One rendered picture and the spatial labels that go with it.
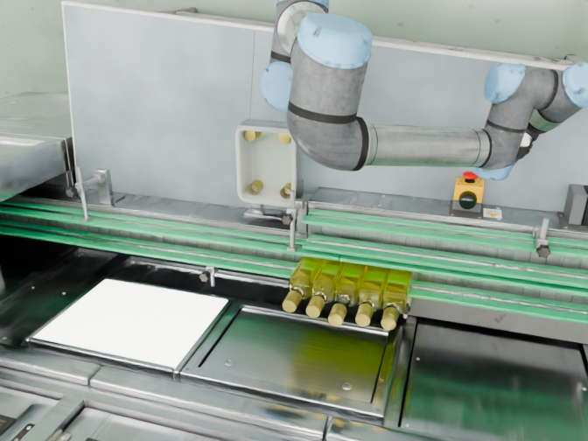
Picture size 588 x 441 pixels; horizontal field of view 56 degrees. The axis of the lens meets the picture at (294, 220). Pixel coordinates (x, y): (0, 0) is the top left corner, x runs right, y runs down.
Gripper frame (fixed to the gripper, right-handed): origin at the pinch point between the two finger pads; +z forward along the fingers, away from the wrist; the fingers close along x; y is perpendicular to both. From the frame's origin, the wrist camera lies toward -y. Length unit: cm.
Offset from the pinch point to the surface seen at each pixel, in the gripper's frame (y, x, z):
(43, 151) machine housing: -52, 108, 53
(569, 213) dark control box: 1.6, -24.2, 3.4
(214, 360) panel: -74, 27, 20
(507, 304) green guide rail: -23.6, -24.9, 12.5
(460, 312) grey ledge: -28.1, -20.0, 25.5
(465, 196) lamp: -7.3, -1.7, 8.9
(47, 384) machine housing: -100, 56, 22
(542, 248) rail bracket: -15.2, -18.8, -5.7
